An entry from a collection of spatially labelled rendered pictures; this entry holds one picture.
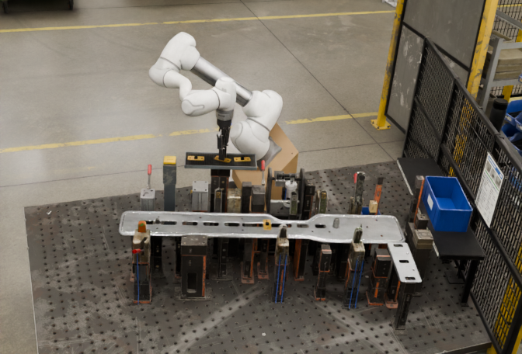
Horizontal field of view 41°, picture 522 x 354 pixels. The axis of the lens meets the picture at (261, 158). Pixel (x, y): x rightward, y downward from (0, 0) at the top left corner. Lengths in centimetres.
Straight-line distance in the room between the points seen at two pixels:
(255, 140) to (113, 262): 104
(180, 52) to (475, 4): 240
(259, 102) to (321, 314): 127
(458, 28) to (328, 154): 154
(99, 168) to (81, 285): 234
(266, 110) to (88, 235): 120
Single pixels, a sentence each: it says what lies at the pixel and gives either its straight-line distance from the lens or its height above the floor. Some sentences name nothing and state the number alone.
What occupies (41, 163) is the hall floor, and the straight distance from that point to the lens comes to 594.
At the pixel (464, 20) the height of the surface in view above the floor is 137.
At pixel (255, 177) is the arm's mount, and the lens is 410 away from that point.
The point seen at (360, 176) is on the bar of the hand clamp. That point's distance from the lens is 352.
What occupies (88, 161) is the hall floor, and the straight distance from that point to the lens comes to 592.
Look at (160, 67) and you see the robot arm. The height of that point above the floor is 148.
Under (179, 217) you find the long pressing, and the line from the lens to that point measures 348.
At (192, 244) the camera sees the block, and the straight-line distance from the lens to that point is 326.
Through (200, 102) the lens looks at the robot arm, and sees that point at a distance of 333.
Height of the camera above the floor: 301
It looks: 30 degrees down
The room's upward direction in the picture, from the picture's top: 4 degrees clockwise
